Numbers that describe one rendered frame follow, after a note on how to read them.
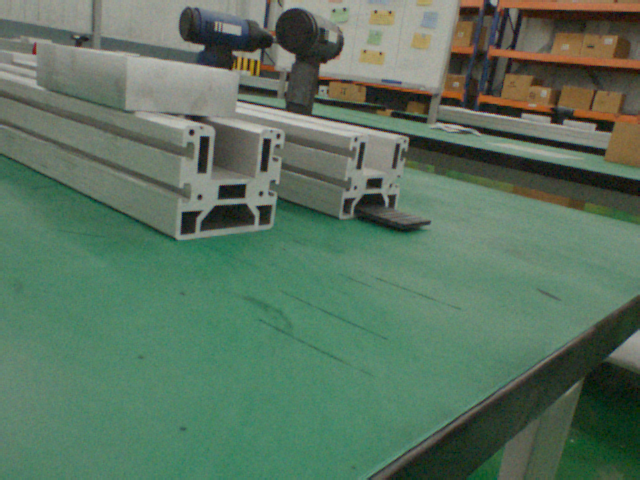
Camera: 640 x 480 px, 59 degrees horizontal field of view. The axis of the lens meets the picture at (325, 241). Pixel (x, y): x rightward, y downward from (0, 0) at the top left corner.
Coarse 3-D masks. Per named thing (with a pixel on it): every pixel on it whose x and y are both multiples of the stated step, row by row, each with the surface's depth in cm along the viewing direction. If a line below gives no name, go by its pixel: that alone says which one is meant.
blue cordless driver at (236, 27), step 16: (192, 16) 95; (208, 16) 96; (224, 16) 98; (192, 32) 95; (208, 32) 96; (224, 32) 98; (240, 32) 100; (256, 32) 102; (208, 48) 99; (224, 48) 100; (240, 48) 102; (256, 48) 103; (208, 64) 99; (224, 64) 101
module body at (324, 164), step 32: (32, 64) 98; (288, 128) 59; (320, 128) 56; (352, 128) 63; (288, 160) 59; (320, 160) 57; (352, 160) 55; (384, 160) 60; (288, 192) 60; (320, 192) 57; (352, 192) 56; (384, 192) 60
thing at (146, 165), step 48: (0, 96) 61; (48, 96) 53; (0, 144) 61; (48, 144) 54; (96, 144) 48; (144, 144) 43; (192, 144) 41; (240, 144) 47; (96, 192) 49; (144, 192) 44; (192, 192) 42; (240, 192) 46
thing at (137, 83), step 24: (48, 48) 50; (72, 48) 48; (48, 72) 51; (72, 72) 48; (96, 72) 45; (120, 72) 43; (144, 72) 44; (168, 72) 45; (192, 72) 47; (216, 72) 48; (96, 96) 46; (120, 96) 43; (144, 96) 44; (168, 96) 46; (192, 96) 47; (216, 96) 49
